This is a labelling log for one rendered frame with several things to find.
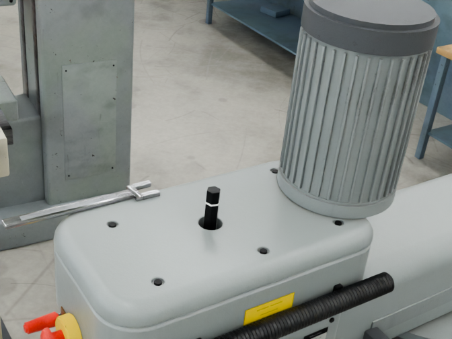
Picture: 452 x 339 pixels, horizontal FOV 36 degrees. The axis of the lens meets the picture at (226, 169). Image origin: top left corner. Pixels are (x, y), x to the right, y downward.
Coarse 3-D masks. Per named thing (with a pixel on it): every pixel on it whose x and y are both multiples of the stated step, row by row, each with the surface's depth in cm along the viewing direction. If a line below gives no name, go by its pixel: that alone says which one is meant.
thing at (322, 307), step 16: (384, 272) 113; (336, 288) 109; (352, 288) 109; (368, 288) 110; (384, 288) 111; (304, 304) 105; (320, 304) 105; (336, 304) 106; (352, 304) 108; (272, 320) 101; (288, 320) 102; (304, 320) 103; (320, 320) 105; (224, 336) 98; (240, 336) 98; (256, 336) 99; (272, 336) 100
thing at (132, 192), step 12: (120, 192) 110; (132, 192) 110; (144, 192) 110; (156, 192) 111; (72, 204) 106; (84, 204) 106; (96, 204) 106; (24, 216) 102; (36, 216) 102; (48, 216) 103; (60, 216) 104
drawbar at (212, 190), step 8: (208, 192) 103; (216, 192) 102; (208, 200) 103; (216, 200) 103; (208, 208) 104; (216, 208) 104; (208, 216) 104; (216, 216) 105; (208, 224) 105; (216, 224) 106
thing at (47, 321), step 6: (54, 312) 112; (36, 318) 110; (42, 318) 110; (48, 318) 111; (54, 318) 111; (24, 324) 110; (30, 324) 109; (36, 324) 110; (42, 324) 110; (48, 324) 110; (54, 324) 111; (24, 330) 110; (30, 330) 109; (36, 330) 110
